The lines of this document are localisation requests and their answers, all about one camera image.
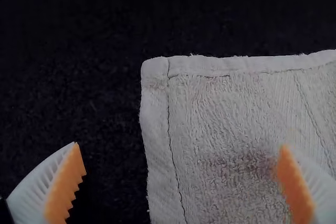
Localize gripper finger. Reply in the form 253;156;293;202
0;141;87;224
277;144;336;224

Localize pale towel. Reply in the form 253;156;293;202
138;49;336;224

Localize black mat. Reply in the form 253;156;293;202
0;0;336;224

